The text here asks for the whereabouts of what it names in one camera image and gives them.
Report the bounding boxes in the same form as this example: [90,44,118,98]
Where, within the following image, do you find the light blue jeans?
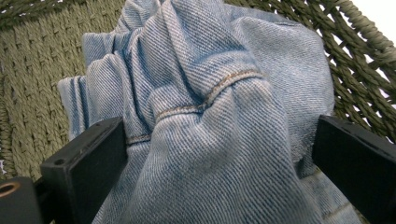
[56,0,363,224]

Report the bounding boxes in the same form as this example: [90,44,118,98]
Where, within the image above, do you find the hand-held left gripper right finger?
[312,114,396,224]

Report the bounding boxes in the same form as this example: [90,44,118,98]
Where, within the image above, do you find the green woven basket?
[0,0,396,224]

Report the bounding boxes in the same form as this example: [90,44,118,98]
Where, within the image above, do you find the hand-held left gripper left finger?
[40,116,129,224]

